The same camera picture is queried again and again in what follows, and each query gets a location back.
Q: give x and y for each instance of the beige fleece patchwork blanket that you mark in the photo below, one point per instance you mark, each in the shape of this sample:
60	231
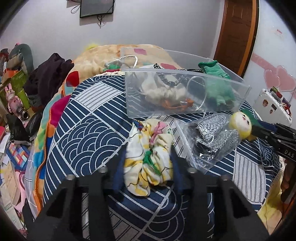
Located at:
90	63

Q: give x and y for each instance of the navy white patterned cloth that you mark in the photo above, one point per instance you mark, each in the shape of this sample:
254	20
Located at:
92	128

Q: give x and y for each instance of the pink bunny plush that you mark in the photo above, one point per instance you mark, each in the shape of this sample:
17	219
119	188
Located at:
15	105

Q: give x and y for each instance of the small black wall monitor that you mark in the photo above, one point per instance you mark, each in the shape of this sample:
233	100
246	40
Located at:
96	7

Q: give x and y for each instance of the floral fabric scrunchie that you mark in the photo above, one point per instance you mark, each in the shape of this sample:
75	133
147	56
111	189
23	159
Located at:
148	156

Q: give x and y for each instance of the dark purple garment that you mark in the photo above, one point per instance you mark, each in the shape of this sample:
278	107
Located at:
43	83

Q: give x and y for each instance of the green cardboard box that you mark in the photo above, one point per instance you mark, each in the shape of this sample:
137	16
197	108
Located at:
17	82

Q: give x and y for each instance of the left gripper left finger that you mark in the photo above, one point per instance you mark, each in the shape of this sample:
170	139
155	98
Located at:
118	179

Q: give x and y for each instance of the white suitcase with stickers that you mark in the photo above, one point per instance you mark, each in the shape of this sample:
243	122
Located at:
269	108

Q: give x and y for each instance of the bagged silver glitter item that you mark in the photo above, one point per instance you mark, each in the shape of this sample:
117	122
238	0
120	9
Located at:
208	140

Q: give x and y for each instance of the cream fabric scrunchie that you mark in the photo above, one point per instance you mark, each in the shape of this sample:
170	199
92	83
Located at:
157	98

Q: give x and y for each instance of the pink heart wall stickers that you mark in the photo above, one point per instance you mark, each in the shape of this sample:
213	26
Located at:
275	76

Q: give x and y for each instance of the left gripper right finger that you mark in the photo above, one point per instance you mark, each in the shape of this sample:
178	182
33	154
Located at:
177	170

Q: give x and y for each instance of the brown wooden door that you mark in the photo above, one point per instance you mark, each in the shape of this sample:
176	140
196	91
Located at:
237	35

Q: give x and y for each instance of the yellow-haired doll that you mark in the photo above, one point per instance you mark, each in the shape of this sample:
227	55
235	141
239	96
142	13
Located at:
243	121

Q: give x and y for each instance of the green knitted glove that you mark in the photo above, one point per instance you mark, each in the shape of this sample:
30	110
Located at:
218	88

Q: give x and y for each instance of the grey plush toy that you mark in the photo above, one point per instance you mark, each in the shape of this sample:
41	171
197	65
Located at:
21	56

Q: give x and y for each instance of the yellow fuzzy item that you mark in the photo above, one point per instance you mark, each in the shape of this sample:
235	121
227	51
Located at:
90	46

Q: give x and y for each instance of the black white braided headband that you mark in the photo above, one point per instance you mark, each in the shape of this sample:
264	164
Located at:
175	84

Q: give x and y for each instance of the clear plastic storage box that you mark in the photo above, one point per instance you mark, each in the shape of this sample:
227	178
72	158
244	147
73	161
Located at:
137	62

